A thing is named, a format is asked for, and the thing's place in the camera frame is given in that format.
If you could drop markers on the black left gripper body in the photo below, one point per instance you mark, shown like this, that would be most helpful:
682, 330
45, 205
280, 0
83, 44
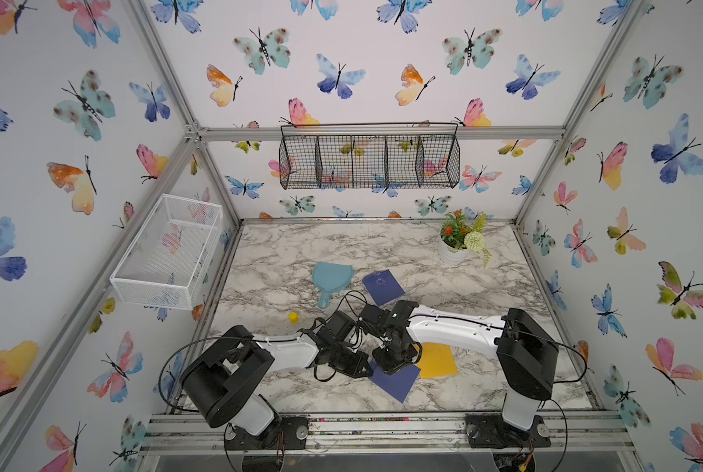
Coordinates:
345, 362

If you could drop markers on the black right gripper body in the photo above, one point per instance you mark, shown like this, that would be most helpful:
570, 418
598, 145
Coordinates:
389, 359

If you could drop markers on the yellow envelope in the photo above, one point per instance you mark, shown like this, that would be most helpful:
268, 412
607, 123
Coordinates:
437, 361

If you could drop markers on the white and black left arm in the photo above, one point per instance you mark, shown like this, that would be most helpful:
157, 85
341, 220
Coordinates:
222, 382

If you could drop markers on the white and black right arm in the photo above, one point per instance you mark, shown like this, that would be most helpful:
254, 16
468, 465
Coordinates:
525, 351

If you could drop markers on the teal plastic scoop dish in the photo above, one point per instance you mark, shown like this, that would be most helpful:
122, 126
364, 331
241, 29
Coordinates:
329, 279

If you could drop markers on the artificial flowers in white pot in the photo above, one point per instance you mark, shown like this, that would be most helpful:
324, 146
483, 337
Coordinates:
461, 235

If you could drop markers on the white mesh wall basket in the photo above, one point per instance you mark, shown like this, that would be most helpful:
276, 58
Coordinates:
166, 261

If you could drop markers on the black wire wall basket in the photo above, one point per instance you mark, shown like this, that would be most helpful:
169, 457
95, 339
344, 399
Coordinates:
374, 156

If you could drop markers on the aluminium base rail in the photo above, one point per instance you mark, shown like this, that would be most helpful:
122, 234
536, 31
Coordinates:
390, 432

